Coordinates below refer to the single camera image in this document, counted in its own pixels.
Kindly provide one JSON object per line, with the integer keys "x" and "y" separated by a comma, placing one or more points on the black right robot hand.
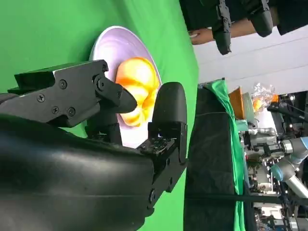
{"x": 60, "y": 173}

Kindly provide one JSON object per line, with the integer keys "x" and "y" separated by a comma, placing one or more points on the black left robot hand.
{"x": 222, "y": 36}

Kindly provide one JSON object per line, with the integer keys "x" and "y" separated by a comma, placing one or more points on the orange and white bread roll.
{"x": 137, "y": 72}

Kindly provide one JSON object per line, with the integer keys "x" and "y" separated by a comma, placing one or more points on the person's hand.
{"x": 202, "y": 37}

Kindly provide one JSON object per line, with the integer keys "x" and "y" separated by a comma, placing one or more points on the green cloth on workshop desk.
{"x": 220, "y": 91}

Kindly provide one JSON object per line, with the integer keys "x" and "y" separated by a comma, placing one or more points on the orange wooden box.
{"x": 237, "y": 103}

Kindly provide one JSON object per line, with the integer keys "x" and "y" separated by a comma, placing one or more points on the clear plastic bag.
{"x": 262, "y": 96}

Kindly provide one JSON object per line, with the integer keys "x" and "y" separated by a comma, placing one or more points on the lilac plate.
{"x": 113, "y": 43}

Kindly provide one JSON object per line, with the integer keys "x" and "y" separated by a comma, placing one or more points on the black curtain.
{"x": 209, "y": 156}

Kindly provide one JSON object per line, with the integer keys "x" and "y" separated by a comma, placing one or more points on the green table cloth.
{"x": 48, "y": 29}

